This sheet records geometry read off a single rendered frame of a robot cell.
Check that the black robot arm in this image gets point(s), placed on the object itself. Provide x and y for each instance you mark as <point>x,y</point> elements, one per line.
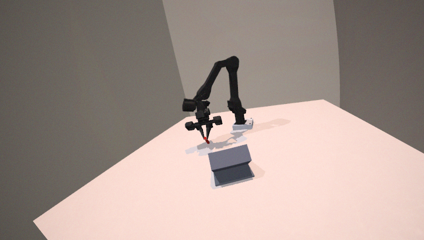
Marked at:
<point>234,104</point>

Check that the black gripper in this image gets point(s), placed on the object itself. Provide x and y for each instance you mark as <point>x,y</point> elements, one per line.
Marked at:
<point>190,126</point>

